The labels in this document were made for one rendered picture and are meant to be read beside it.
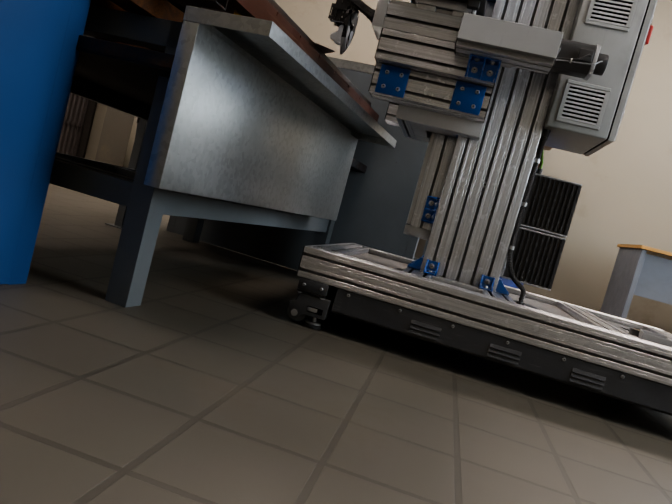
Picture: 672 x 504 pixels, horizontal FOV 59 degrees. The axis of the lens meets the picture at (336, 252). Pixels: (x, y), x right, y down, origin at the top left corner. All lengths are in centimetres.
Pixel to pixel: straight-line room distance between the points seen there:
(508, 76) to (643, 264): 296
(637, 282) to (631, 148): 140
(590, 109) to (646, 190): 375
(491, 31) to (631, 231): 409
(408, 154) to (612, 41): 113
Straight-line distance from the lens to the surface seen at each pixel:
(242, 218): 190
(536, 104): 200
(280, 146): 179
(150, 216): 146
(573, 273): 555
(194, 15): 134
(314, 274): 169
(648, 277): 478
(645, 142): 573
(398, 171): 281
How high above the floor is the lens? 36
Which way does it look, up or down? 4 degrees down
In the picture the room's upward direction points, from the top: 15 degrees clockwise
